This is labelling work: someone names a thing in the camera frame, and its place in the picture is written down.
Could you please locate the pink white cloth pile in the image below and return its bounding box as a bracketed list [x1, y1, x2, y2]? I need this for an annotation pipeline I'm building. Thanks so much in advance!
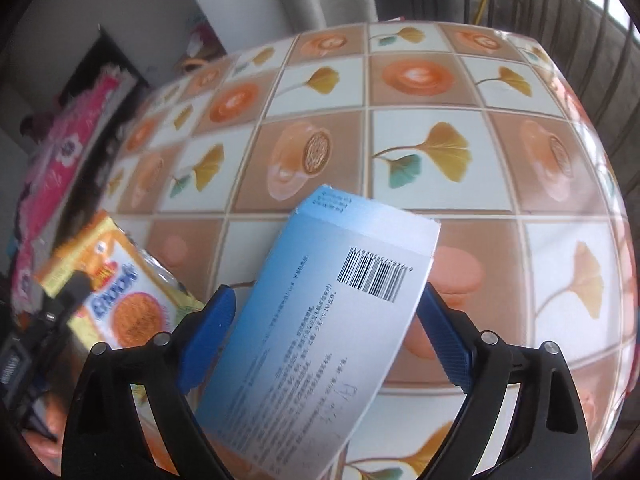
[185, 12, 228, 58]

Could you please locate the yellow biscuit packet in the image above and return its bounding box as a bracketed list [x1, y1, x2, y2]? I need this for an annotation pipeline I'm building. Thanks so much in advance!
[34, 210, 206, 361]

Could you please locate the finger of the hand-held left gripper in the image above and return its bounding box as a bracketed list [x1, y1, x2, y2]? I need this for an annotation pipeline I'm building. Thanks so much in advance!
[20, 271, 95, 356]

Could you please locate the metal balcony railing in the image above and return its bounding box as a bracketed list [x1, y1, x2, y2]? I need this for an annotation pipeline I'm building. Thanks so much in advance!
[500, 0, 640, 161]

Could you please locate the black bed headboard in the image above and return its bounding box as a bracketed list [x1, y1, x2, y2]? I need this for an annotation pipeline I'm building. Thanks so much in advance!
[65, 25, 151, 91]

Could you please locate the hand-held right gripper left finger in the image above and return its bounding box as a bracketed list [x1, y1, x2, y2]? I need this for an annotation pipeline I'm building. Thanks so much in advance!
[60, 284, 237, 480]

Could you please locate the light blue cardboard box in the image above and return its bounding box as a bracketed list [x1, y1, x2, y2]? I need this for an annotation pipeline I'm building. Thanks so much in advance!
[192, 184, 442, 480]

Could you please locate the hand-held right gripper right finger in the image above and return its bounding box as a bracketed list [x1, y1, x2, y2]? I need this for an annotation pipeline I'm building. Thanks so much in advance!
[417, 282, 593, 480]

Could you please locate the pink floral blanket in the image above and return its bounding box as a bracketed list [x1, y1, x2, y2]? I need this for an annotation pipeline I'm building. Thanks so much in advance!
[10, 62, 141, 311]

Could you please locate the table with patterned tablecloth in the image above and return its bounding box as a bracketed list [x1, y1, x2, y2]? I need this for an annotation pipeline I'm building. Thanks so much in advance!
[22, 20, 638, 480]

